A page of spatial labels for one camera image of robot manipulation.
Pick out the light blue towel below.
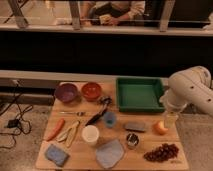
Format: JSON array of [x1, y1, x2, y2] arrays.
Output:
[[96, 139, 124, 169]]

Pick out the orange carrot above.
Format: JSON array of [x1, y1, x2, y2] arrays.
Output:
[[46, 118, 65, 141]]

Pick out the black cable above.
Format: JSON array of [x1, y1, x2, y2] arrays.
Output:
[[0, 79, 34, 150]]

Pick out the small blue cup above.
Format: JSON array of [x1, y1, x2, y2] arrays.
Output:
[[103, 112, 116, 128]]

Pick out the bunch of dark grapes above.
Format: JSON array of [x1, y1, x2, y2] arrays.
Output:
[[144, 143, 179, 162]]

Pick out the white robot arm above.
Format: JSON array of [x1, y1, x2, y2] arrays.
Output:
[[160, 66, 213, 128]]

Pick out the yellow tongs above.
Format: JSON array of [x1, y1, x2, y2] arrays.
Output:
[[56, 120, 80, 148]]

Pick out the green plastic tray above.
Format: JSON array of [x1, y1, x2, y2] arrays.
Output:
[[116, 78, 164, 113]]

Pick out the purple bowl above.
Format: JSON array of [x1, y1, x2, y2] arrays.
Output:
[[54, 83, 78, 103]]

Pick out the seated person in background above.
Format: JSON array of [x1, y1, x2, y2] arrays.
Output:
[[80, 1, 145, 26]]

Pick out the orange fruit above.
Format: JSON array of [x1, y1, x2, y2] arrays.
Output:
[[153, 121, 168, 135]]

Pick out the wooden cutting board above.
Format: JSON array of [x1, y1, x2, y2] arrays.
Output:
[[36, 82, 189, 171]]

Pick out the blue sponge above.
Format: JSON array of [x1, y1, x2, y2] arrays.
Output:
[[45, 144, 69, 167]]

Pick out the metal can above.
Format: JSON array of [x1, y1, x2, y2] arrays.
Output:
[[126, 133, 139, 149]]

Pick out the silver fork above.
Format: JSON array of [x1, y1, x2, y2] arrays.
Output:
[[59, 111, 86, 116]]

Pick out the red bowl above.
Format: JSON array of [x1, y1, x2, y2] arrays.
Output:
[[81, 82, 102, 101]]

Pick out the black handled kitchen tool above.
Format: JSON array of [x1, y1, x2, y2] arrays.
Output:
[[86, 96, 112, 126]]

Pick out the black power adapter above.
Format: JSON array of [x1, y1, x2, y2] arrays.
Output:
[[7, 119, 19, 128]]

